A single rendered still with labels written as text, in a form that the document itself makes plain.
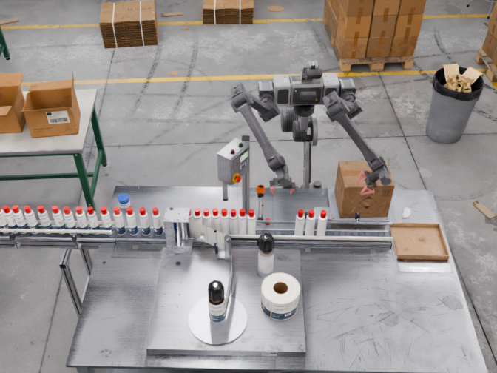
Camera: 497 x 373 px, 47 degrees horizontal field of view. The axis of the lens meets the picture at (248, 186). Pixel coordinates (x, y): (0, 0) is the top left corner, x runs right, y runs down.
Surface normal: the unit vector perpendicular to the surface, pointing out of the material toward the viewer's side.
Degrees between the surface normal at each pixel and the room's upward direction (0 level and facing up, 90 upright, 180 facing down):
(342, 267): 0
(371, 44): 88
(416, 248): 0
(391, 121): 0
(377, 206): 90
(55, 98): 88
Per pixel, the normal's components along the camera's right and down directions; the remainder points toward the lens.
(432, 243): 0.00, -0.73
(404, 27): 0.04, 0.69
